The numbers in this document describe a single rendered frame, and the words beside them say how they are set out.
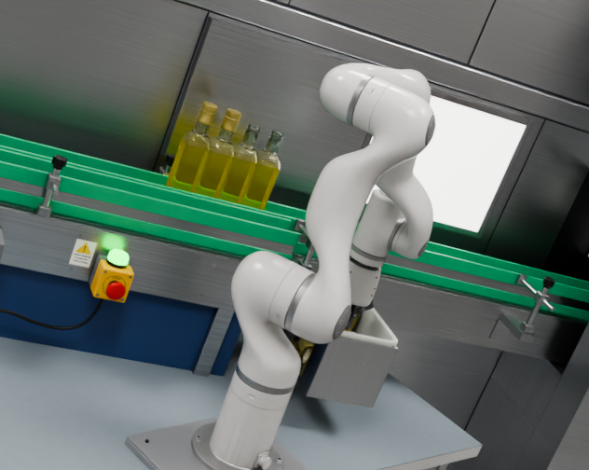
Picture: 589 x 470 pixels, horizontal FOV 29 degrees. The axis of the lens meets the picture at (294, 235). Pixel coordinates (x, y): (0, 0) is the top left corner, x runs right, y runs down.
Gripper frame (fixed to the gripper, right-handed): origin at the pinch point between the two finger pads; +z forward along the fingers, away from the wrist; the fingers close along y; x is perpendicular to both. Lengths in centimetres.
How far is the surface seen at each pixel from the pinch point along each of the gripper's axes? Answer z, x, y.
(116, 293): 3, 2, 52
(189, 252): -5.6, -7.9, 36.5
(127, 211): -11, -11, 52
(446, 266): -12.5, -16.9, -33.1
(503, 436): 33, -18, -75
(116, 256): -3, -3, 54
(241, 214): -13.8, -16.7, 24.2
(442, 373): 26, -35, -60
